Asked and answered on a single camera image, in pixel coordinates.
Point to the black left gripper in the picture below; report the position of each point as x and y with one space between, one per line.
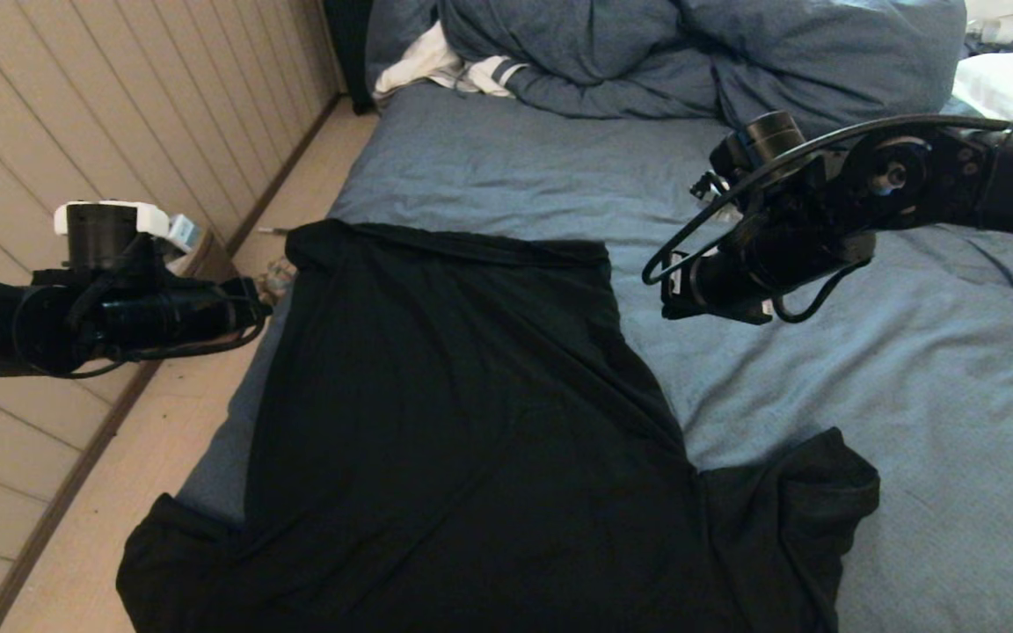
172 316

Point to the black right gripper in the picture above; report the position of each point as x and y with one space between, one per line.
770 264

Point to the black printed t-shirt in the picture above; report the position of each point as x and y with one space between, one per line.
471 457

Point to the green patterned slippers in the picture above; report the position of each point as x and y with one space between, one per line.
278 277

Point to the bronze trash bin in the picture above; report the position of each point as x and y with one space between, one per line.
212 262

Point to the blue bed sheet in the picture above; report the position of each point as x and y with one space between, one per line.
867 352

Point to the crumpled blue duvet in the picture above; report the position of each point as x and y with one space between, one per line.
612 53

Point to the black bedside furniture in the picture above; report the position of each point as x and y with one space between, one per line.
350 53

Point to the white striped garment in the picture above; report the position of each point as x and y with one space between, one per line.
423 66

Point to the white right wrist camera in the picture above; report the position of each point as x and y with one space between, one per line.
704 187

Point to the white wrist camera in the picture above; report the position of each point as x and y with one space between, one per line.
183 233
704 187

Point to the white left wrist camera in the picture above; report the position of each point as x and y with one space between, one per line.
183 233

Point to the black left camera bracket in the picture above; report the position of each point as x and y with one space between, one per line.
150 259

